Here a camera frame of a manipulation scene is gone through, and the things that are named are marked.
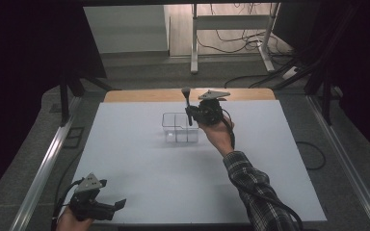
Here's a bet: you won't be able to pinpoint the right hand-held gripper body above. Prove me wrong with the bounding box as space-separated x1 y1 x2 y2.
192 90 231 126

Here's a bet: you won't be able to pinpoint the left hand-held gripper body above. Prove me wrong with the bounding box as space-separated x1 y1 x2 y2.
68 172 117 221

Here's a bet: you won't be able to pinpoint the black makeup brush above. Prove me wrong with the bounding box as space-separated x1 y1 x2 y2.
180 87 194 127

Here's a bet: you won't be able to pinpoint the clear plastic organizer box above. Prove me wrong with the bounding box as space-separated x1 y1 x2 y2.
161 112 200 143

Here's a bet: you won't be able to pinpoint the person's right hand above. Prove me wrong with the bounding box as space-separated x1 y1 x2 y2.
198 116 236 158

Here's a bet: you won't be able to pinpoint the person's left hand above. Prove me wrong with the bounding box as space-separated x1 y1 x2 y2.
56 206 94 231

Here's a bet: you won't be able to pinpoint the white table sheet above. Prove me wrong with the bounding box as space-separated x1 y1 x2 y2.
71 99 328 224

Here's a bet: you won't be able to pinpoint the wooden table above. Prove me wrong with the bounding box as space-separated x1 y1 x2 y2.
103 88 277 104

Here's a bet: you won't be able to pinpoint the dark floor plate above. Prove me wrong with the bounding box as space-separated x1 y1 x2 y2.
62 126 86 149

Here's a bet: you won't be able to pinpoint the white power strip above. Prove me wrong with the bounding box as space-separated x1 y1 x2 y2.
282 65 301 81

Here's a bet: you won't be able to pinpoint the white cabinet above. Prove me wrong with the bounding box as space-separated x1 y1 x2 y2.
83 4 171 55

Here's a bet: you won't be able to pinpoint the black metal stand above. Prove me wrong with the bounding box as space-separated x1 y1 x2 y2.
272 3 343 126
58 65 120 128

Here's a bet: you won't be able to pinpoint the black curtain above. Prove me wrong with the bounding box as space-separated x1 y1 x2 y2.
0 0 108 206
271 0 370 167

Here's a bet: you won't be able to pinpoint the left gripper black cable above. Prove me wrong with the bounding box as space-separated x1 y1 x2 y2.
51 177 85 231

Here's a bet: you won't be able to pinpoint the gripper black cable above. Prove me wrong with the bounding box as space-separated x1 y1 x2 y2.
222 109 304 231
51 177 85 231

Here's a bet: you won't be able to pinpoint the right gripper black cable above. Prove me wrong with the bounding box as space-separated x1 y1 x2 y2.
222 109 304 231

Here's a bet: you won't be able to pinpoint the black floor cable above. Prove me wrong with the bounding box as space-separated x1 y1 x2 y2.
224 72 285 90

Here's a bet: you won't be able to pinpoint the aluminium rail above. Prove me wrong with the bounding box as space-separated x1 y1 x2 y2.
305 95 370 231
9 95 82 231

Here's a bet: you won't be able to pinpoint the white desk frame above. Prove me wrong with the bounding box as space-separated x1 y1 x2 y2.
190 3 281 75

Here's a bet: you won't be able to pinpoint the tangled black cables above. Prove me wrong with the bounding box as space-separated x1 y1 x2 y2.
196 3 294 56

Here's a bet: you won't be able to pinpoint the looped black cable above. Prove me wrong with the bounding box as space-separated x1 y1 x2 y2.
296 141 328 171

